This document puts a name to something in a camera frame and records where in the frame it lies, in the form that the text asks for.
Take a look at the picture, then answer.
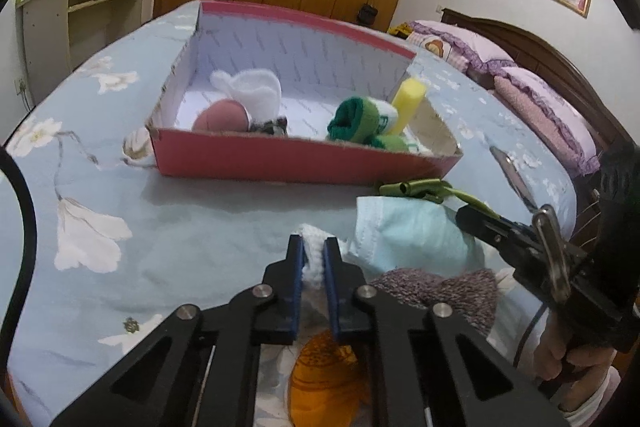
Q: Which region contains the yellow sponge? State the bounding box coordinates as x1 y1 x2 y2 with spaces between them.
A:
390 78 428 135

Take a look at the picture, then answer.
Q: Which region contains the metal spring clip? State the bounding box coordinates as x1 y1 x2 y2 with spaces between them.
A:
531 204 572 298

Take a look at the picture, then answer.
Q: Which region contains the thin black cable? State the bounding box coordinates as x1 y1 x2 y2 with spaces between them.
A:
512 302 551 368

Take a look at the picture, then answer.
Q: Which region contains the green hair clip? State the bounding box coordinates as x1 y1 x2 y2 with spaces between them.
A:
378 178 493 210

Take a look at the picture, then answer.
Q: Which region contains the purple ruffled pillow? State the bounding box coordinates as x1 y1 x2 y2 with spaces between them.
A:
500 67 601 172
407 19 516 75

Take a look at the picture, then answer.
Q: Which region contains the blue face mask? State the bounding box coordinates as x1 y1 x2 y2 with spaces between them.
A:
347 196 493 270

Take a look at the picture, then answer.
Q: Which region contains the purple knitted sock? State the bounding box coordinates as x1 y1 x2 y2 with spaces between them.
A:
370 268 501 335

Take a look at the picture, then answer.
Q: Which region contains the beige shelf unit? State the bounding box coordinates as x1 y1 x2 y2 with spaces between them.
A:
15 0 150 108

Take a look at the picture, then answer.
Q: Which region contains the pink cardboard box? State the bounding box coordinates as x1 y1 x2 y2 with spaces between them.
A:
145 0 463 185

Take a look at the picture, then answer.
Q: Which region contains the person's right hand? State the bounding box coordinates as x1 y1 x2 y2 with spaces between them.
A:
532 304 616 410

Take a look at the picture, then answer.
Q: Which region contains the orange plastic bag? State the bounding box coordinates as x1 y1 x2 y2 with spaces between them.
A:
289 332 373 423

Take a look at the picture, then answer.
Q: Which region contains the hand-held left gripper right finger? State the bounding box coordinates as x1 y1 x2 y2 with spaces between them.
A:
322 237 571 427

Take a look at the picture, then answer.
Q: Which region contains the white round puff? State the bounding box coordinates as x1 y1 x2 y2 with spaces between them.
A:
210 68 282 122

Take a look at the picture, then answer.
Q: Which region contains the person's right forearm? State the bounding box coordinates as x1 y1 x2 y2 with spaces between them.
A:
560 364 628 423

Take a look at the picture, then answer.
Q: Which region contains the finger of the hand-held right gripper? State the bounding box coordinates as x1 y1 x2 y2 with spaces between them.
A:
480 227 543 270
456 204 537 237

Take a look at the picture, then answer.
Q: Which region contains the white waffle cloth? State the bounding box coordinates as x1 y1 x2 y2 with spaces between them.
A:
297 223 331 290

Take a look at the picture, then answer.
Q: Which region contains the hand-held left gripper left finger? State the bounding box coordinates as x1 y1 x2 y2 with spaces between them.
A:
50 234 307 427

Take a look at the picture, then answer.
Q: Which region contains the dark embroidered triangular sachet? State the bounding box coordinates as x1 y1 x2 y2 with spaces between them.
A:
250 116 290 136

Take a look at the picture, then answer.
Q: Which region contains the green and white sock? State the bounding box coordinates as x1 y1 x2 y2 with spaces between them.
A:
370 133 411 152
327 97 399 142

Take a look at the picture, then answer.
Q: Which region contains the pink makeup sponge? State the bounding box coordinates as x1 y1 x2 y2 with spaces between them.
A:
192 99 251 132

